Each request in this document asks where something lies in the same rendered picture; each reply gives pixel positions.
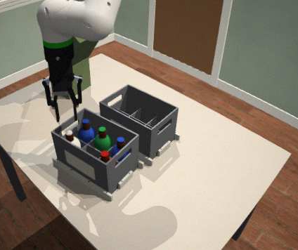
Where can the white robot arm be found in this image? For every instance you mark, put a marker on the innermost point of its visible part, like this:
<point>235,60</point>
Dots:
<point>61,20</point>

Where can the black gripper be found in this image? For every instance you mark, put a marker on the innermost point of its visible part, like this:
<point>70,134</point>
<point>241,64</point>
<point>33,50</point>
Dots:
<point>63,70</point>

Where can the red bottle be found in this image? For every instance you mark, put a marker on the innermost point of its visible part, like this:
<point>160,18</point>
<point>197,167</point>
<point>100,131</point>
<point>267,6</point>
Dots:
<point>104,156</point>

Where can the grey divided crate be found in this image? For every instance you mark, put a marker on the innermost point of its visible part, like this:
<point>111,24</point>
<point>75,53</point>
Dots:
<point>152,118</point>
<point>87,163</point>

